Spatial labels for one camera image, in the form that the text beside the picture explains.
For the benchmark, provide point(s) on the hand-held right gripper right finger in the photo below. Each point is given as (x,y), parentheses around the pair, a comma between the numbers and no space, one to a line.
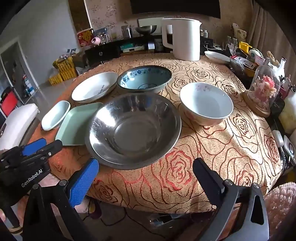
(208,183)

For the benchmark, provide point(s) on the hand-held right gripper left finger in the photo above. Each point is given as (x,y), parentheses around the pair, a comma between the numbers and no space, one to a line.
(85,183)

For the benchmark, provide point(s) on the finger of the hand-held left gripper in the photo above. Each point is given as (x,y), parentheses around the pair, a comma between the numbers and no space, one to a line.
(53,148)
(33,146)

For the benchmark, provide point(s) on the green square plate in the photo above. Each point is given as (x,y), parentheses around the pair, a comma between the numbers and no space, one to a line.
(76,125)

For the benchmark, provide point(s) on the small white dish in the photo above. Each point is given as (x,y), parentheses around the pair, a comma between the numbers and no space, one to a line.
(54,114)

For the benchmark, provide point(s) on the large steel bowl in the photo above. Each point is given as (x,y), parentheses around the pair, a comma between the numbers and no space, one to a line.
(131,129)

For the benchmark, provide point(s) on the white bowl with pink flowers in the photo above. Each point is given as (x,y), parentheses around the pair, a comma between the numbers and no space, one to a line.
(205,104)

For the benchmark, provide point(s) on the blue patterned ceramic bowl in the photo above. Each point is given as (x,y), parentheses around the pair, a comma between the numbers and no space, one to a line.
(143,80)

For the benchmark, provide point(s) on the rose patterned tablecloth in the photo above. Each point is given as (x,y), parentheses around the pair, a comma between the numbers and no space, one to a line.
(208,150)

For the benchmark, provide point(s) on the red chair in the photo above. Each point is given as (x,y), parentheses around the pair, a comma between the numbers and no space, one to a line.
(9,102)

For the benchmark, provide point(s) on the pink fluffy cloth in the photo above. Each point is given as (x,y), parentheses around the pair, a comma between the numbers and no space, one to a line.
(281,204)

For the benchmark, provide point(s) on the yellow plastic crate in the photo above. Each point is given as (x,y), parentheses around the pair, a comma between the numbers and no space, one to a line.
(67,68)

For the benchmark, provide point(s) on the white device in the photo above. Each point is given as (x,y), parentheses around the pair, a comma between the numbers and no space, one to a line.
(278,139)

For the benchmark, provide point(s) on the cream plastic container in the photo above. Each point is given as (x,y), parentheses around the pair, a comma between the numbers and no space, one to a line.
(288,113)

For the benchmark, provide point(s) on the black drawer cabinet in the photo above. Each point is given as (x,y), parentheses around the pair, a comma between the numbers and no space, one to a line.
(104,54)

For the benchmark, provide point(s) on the glass dome with flowers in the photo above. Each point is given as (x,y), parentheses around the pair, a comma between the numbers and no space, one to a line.
(263,88)

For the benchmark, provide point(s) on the red flowered box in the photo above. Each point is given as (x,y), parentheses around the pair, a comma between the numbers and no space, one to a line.
(85,38)

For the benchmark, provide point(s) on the pink round gadget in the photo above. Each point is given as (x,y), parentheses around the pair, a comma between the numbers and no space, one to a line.
(96,40)

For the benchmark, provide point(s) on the plain white plate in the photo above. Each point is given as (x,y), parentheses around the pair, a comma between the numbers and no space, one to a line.
(216,56)

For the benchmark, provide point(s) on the teal flat box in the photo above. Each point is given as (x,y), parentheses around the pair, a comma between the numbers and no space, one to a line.
(131,48)

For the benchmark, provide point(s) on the white tape dispenser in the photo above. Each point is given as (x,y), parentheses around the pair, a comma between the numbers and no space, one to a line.
(255,54)

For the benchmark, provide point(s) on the steel cup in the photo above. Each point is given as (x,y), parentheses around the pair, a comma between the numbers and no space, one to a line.
(126,32)

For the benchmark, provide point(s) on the small white box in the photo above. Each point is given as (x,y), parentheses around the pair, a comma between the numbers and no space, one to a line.
(151,45)

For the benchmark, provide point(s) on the small steel bowl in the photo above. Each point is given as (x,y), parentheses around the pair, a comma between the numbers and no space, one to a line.
(145,30)

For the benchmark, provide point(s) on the white board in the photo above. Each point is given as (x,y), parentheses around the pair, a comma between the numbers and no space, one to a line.
(150,22)

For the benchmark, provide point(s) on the clutter of bottles and boxes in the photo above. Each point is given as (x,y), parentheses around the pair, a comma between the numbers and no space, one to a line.
(272,27)

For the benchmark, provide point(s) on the black wall television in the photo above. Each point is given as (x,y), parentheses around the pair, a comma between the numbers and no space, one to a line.
(175,7)

